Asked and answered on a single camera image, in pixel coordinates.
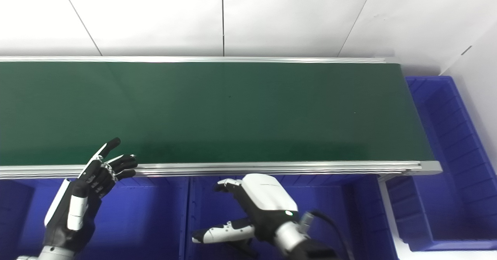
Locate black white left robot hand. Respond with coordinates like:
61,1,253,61
43,137,139,253

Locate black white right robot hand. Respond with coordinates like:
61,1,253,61
191,173,300,253

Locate green conveyor belt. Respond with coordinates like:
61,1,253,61
0,61,435,167

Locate blue plastic bin with ribs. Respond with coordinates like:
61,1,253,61
386,75,497,252

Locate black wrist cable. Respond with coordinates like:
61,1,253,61
301,210,352,260

